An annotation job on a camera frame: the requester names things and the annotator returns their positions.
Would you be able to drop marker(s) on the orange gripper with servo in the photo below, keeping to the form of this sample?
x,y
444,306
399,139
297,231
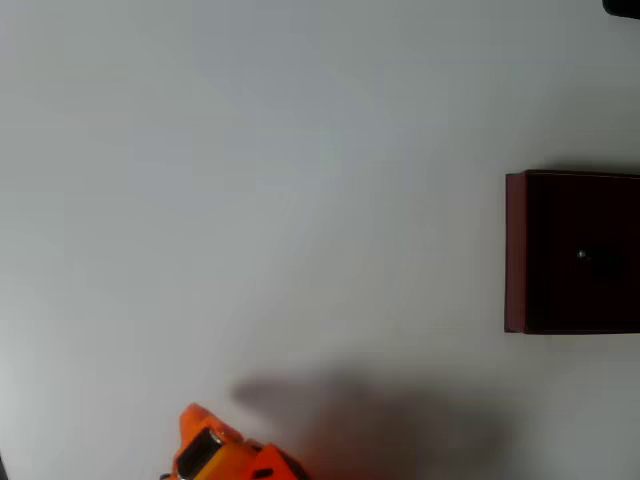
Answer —
x,y
200,446

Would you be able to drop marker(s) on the small dark toy figure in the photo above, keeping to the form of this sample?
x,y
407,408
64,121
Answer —
x,y
581,255

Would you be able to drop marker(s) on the dark red open box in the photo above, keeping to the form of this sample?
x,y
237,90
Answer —
x,y
550,225

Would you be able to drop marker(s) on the black object at frame corner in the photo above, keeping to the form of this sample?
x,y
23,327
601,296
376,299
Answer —
x,y
622,7

